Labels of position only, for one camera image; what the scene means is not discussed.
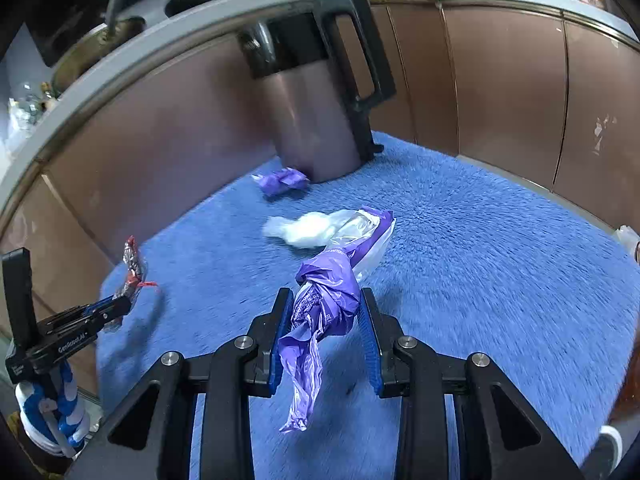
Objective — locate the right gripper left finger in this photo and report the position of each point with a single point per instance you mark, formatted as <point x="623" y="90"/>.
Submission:
<point x="149" y="435"/>

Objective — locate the brown black electric kettle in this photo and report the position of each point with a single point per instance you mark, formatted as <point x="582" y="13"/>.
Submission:
<point x="321" y="123"/>

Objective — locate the blue towel mat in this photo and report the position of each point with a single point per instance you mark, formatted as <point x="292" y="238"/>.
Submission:
<point x="476" y="263"/>

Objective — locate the small crumpled purple wrapper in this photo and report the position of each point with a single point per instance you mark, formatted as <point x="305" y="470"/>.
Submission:
<point x="281" y="181"/>

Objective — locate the purple plastic bag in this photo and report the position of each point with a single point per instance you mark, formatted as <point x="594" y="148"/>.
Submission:
<point x="325" y="305"/>

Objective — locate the left blue white gloved hand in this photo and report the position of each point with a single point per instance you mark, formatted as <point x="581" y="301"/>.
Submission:
<point x="57" y="425"/>

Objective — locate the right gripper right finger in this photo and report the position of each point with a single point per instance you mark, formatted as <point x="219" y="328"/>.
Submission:
<point x="500" y="435"/>

